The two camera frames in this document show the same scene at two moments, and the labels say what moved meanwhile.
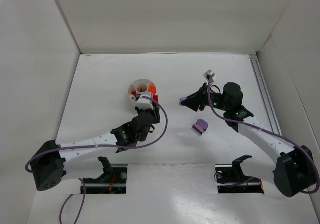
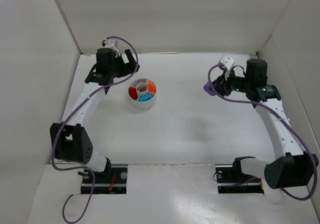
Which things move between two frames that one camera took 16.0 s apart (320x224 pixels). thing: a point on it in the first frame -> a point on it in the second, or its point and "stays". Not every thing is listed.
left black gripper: x=143 y=110 -> x=124 y=65
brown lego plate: x=141 y=89 stays
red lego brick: x=155 y=97 -> x=133 y=93
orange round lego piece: x=152 y=88 stays
